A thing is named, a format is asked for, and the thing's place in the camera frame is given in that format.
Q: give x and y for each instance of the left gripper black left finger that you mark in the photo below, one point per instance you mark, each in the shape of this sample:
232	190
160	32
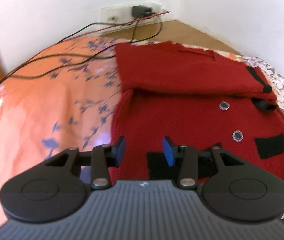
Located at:
57	187

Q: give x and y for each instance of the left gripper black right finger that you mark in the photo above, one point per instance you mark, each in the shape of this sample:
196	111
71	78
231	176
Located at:
229	186

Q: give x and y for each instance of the red knit cardigan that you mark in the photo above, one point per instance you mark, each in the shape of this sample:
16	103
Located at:
196	97

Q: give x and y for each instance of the black power adapter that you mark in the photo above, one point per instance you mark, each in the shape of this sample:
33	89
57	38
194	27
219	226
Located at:
141	11

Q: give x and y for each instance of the white wall socket strip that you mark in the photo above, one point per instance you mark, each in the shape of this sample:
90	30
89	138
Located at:
121	13

